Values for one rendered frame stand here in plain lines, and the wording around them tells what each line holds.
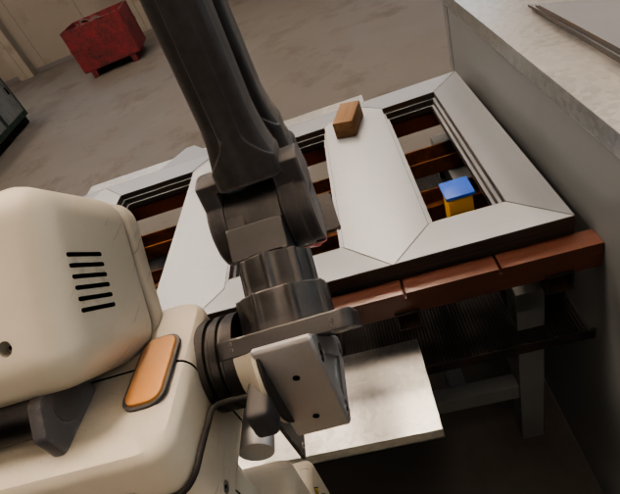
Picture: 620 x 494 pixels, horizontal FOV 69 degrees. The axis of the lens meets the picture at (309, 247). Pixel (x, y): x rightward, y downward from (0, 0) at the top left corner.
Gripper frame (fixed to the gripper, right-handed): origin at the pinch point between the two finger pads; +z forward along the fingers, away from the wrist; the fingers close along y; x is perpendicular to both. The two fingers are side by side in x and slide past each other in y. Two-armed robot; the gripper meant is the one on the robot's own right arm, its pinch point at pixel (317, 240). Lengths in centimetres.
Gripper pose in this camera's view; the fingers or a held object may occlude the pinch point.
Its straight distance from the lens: 79.5
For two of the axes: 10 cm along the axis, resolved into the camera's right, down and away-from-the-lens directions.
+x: 2.5, 8.7, -4.2
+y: -9.4, 3.3, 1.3
